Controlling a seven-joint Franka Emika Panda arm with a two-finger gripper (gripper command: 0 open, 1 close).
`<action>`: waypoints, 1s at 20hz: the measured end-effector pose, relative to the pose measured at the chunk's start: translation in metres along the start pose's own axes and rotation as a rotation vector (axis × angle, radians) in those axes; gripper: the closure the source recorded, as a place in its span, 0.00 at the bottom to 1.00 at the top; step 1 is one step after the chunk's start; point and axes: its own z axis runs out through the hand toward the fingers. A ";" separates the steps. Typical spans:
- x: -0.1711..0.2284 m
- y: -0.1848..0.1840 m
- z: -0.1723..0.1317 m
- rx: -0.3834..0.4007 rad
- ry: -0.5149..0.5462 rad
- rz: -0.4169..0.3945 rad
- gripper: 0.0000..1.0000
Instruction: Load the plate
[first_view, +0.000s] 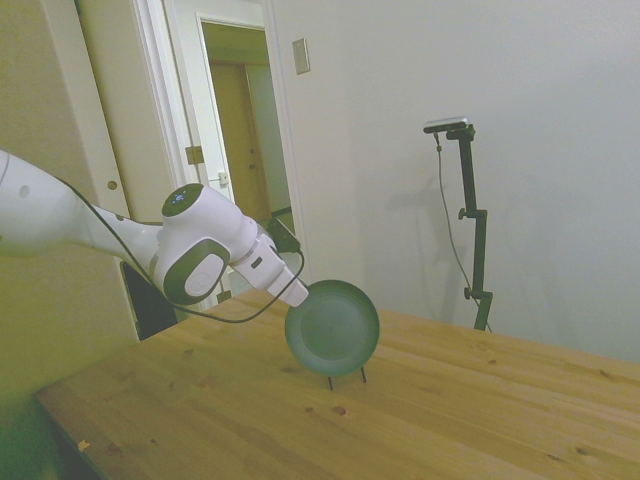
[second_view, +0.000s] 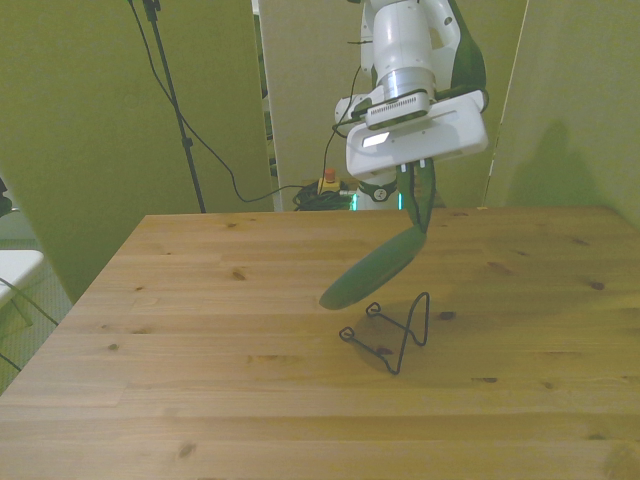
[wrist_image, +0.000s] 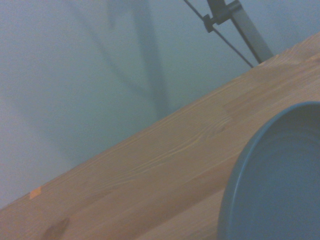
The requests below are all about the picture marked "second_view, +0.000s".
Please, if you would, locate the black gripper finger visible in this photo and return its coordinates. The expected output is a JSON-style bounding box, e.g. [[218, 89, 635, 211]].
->
[[396, 163, 422, 230], [417, 158, 437, 232]]

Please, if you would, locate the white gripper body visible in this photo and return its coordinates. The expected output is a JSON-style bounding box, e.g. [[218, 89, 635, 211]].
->
[[345, 91, 490, 178]]

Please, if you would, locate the yellow emergency stop button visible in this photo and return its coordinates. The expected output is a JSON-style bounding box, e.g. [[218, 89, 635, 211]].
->
[[318, 168, 342, 197]]

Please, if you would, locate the beige partition panel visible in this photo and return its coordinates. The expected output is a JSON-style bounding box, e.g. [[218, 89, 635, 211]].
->
[[256, 0, 530, 212]]

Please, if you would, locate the green partition panel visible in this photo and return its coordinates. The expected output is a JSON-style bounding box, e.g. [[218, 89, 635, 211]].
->
[[483, 0, 640, 225], [0, 0, 268, 305]]

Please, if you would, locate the black tripod stand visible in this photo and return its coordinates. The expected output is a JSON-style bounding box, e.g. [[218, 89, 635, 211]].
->
[[141, 0, 208, 214]]

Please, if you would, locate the white side table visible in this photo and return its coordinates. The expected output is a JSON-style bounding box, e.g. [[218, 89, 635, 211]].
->
[[0, 248, 46, 312]]

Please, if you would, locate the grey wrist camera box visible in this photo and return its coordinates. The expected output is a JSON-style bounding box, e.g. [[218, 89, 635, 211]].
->
[[365, 90, 433, 130]]

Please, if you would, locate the coiled black cable bundle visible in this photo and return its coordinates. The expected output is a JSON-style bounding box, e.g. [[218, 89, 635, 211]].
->
[[291, 184, 354, 212]]

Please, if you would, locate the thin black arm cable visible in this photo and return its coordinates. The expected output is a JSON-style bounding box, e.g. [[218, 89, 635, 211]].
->
[[322, 63, 365, 182]]

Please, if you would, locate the black wire plate stand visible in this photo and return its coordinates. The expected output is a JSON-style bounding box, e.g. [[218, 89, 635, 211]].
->
[[338, 291, 432, 377]]

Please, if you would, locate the long black cable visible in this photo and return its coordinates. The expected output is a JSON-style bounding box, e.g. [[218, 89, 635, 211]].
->
[[126, 0, 304, 204]]

